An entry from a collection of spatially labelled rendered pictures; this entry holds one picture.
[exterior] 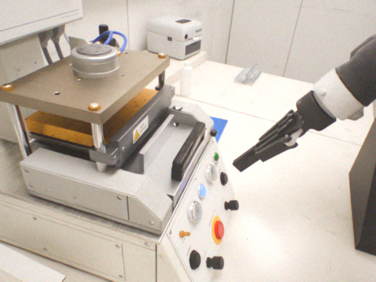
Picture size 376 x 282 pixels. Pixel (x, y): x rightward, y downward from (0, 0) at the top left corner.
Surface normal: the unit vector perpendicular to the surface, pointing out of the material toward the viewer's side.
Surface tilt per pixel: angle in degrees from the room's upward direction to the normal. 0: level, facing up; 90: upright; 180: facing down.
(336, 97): 80
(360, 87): 73
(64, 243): 90
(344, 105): 93
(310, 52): 90
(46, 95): 0
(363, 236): 43
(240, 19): 90
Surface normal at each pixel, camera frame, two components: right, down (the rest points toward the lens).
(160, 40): -0.53, 0.46
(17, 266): 0.04, -0.79
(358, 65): -0.87, -0.18
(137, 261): -0.31, 0.52
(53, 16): 0.95, 0.22
